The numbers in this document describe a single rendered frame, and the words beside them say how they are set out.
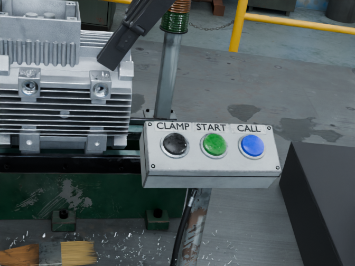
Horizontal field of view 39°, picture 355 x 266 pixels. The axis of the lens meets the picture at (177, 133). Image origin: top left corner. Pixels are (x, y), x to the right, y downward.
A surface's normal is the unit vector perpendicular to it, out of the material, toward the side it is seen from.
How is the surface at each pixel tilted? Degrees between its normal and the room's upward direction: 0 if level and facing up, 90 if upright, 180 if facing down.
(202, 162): 29
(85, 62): 36
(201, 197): 90
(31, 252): 0
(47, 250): 0
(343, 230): 2
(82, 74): 50
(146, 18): 102
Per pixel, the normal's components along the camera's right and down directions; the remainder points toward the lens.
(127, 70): 0.24, -0.25
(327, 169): 0.11, -0.87
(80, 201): 0.18, 0.51
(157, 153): 0.21, -0.51
